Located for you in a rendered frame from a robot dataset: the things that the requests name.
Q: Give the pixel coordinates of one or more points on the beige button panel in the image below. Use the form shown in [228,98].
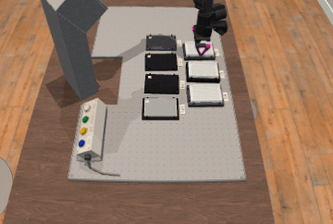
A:
[91,139]

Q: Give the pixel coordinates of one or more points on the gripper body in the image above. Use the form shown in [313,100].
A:
[198,35]

